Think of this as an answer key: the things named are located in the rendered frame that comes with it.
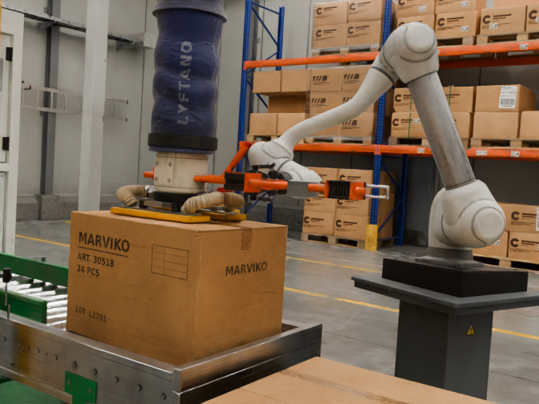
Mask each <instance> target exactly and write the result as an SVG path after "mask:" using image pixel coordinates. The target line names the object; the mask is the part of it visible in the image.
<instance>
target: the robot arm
mask: <svg viewBox="0 0 539 404"><path fill-rule="evenodd" d="M438 70H439V59H438V52H437V39H436V34H435V32H434V30H433V29H432V28H431V27H430V26H429V25H427V24H425V23H423V22H409V23H406V24H403V25H402V26H400V27H399V28H397V29H396V30H395V31H394V32H393V33H392V34H391V35H390V36H389V37H388V39H387V41H386V42H385V44H384V45H383V48H382V50H381V51H380V52H379V54H378V56H377V57H376V59H375V61H374V62H373V64H372V65H371V68H370V69H369V71H368V72H367V75H366V77H365V79H364V80H363V83H362V85H361V87H360V88H359V90H358V92H357V93H356V95H355V96H354V97H353V98H352V99H351V100H349V101H348V102H346V103H344V104H343V105H341V106H338V107H336V108H333V109H331V110H329V111H326V112H323V113H322V114H319V115H316V116H314V117H312V118H309V119H306V120H304V121H302V122H301V123H298V124H296V125H294V126H292V127H291V128H290V129H289V130H288V131H286V132H285V133H284V134H283V135H282V136H281V137H279V138H278V139H272V140H270V141H269V142H267V143H266V142H258V143H255V144H254V145H252V146H251V148H250V149H249V152H248V159H249V162H250V164H251V165H252V170H245V172H246V173H261V178H262V179H267V178H270V179H273V180H275V179H279V180H285V181H286V182H287V180H302V181H314V182H319V183H320V181H322V179H321V177H320V176H319V175H318V174H317V173H316V172H314V171H312V170H309V169H308V168H305V167H303V166H301V165H299V164H296V163H295V162H294V161H292V159H293V158H294V153H293V150H294V146H295V145H296V143H297V142H298V141H299V140H300V139H302V138H304V137H306V136H308V135H311V134H314V133H315V132H318V131H322V130H325V129H327V128H329V127H333V126H336V125H338V124H340V123H345V122H346V121H349V120H351V119H353V118H355V117H357V116H359V115H361V114H362V113H363V112H364V111H366V110H367V109H368V108H369V107H370V106H371V105H372V104H373V103H374V102H375V101H376V100H377V99H378V98H379V97H380V96H381V95H383V94H384V93H385V92H386V91H387V90H388V89H389V88H390V87H392V85H393V84H394V83H395V82H396V81H397V80H398V79H401V81H402V82H404V83H406V84H407V85H408V88H409V91H410V93H411V97H412V99H413V102H414V104H415V108H416V110H417V113H418V115H419V119H420V122H421V123H422V126H423V130H424V132H425V135H426V137H427V140H428V143H429V146H430V148H431V151H432V154H433V157H434V160H435V162H436V166H437V168H438V170H439V173H440V177H441V179H442V181H443V184H444V188H442V189H441V190H440V191H439V192H438V193H437V194H436V197H435V198H434V200H433V201H432V206H431V211H430V218H429V227H428V250H427V251H426V252H417V257H416V258H415V261H416V262H423V263H429V264H434V265H446V266H451V267H457V268H463V267H484V263H481V262H479V261H475V260H473V259H472V249H473V248H483V247H486V246H488V245H490V244H493V243H495V242H496V241H497V240H499V239H500V238H501V236H502V235H503V233H504V231H505V226H506V219H505V214H504V212H503V210H502V208H501V207H500V205H499V204H498V203H497V202H496V201H495V199H494V198H493V196H492V194H491V192H490V191H489V189H488V187H487V185H486V184H485V183H483V182H482V181H480V180H476V179H475V176H474V174H473V171H472V168H471V165H470V163H469V160H468V157H467V154H466V151H465V150H464V145H463V143H462V140H461V138H460V134H459V132H458V130H457V127H456V123H455V120H454V119H453V116H452V112H451V110H450V107H449V105H448V101H447V99H446V96H445V94H444V90H443V88H442V85H441V82H440V79H439V76H438V74H437V71H438ZM263 192H267V193H268V195H269V196H267V197H258V196H257V194H260V193H263ZM244 194H245V195H250V200H259V201H264V202H266V203H268V204H272V203H273V202H274V201H273V200H272V198H273V196H275V195H279V196H287V189H285V190H277V191H274V190H266V189H261V192H244ZM288 197H292V198H295V199H307V198H310V197H298V196H288Z"/></svg>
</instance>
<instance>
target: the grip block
mask: <svg viewBox="0 0 539 404"><path fill-rule="evenodd" d="M238 173H241V172H225V173H224V187H223V191H243V188H244V191H243V192H261V189H260V188H259V187H250V186H249V185H248V181H249V180H259V179H261V173H246V172H245V176H244V174H238Z"/></svg>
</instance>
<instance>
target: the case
mask: <svg viewBox="0 0 539 404"><path fill-rule="evenodd" d="M287 230H288V226H287V225H280V224H269V223H262V222H256V221H249V220H232V221H226V220H214V219H210V221H209V222H204V223H182V222H176V221H170V220H158V219H152V218H146V217H139V216H128V215H121V214H115V213H111V211H72V212H71V232H70V250H69V269H68V286H67V321H66V330H67V331H70V332H72V333H77V334H79V335H81V336H84V337H88V338H90V339H93V340H96V341H100V342H102V343H106V344H109V345H113V346H115V347H118V348H121V349H125V350H128V351H131V352H133V353H136V354H141V355H144V356H146V357H149V358H153V359H156V360H159V361H162V362H166V363H168V364H172V365H175V366H180V365H183V364H185V363H188V362H193V361H196V360H198V359H201V358H205V357H208V356H210V355H214V354H218V353H220V352H223V351H226V350H228V349H233V348H236V347H238V346H241V345H245V344H249V343H251V342H254V341H258V340H261V339H263V338H266V337H271V336H273V335H276V334H279V333H281V332H282V307H283V294H284V281H285V268H286V243H287Z"/></svg>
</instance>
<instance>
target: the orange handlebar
mask: <svg viewBox="0 0 539 404"><path fill-rule="evenodd" d="M143 176H144V177H145V178H152V179H154V172H144V174H143ZM193 180H194V181H195V182H201V183H211V184H224V177H221V176H219V175H208V174H207V176H194V177H193ZM287 184H288V182H286V181H285V180H279V179H275V180H273V179H270V178H267V179H259V180H249V181H248V185H249V186H250V187H259V188H260V189H266V190H274V191H277V190H285V189H287V187H288V185H287ZM308 190H309V191H310V192H325V184H309V186H308ZM366 193H367V190H366V189H365V188H358V187H356V188H355V195H358V196H363V195H365V194H366Z"/></svg>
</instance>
